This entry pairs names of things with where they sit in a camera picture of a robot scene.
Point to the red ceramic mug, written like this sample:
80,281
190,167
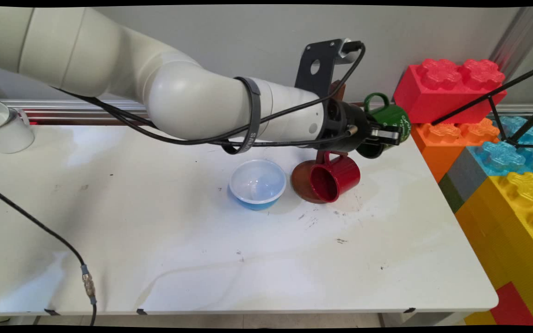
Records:
345,173

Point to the white mug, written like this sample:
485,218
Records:
9,136

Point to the green enamel mug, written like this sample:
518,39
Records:
391,115

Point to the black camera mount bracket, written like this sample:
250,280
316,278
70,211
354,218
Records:
326,55

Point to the dark green toy building block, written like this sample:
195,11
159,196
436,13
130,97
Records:
451,196

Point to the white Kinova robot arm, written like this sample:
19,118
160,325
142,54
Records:
178,101

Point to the horizontal aluminium rail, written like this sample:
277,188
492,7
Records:
63,113

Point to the blue toy building block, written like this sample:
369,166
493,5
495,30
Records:
498,157

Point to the slanted aluminium profile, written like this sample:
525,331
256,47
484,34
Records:
521,37

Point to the yellow flat toy building block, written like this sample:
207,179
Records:
479,319

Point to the red studded toy building block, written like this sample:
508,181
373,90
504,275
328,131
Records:
428,99

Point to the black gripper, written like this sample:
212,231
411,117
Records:
345,120

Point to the black tripod stand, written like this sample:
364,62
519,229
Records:
508,138

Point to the yellow studded toy building block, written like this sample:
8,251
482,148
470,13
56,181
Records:
516,222

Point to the blue and white bowl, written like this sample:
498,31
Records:
257,185

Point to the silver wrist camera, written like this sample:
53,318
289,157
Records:
347,54

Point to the brown wooden mug tree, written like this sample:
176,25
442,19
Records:
300,182

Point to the orange toy building block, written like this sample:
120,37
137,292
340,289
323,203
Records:
437,152

